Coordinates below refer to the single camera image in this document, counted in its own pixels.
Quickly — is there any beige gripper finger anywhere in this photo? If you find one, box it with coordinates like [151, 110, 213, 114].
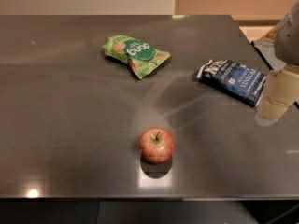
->
[255, 64, 299, 126]

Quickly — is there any blue kettle chip bag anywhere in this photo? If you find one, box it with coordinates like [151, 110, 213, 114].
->
[197, 60, 267, 107]

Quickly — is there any green dang snack bag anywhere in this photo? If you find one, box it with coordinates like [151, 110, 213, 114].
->
[102, 35, 171, 79]

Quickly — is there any red apple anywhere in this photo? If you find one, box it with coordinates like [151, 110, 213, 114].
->
[139, 127, 175, 164]

